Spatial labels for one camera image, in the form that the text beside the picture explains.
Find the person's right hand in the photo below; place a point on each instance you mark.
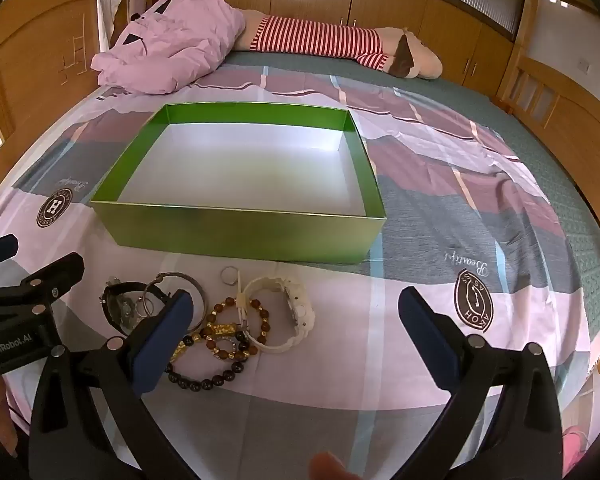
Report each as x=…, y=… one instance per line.
x=332, y=467

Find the teal mattress mat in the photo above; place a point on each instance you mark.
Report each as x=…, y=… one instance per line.
x=530, y=125

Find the pink quilt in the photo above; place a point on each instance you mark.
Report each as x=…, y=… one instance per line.
x=180, y=35

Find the white plastic tag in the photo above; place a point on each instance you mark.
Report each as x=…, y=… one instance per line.
x=241, y=305

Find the green cardboard box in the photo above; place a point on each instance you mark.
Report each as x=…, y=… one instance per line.
x=230, y=232

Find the black wrist watch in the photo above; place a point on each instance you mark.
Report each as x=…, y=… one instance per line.
x=125, y=286

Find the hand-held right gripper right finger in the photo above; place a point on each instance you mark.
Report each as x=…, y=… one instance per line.
x=427, y=340

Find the wooden headboard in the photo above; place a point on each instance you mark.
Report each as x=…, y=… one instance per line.
x=30, y=70

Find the wooden bed frame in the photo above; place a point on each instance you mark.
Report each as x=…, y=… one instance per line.
x=565, y=115

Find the white wrist watch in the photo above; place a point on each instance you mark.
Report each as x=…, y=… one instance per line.
x=300, y=305

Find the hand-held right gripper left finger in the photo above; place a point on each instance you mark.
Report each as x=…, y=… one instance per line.
x=162, y=345

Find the silver bangle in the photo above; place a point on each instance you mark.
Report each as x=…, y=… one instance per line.
x=180, y=275

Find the striped plush toy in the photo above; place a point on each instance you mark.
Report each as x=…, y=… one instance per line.
x=320, y=35

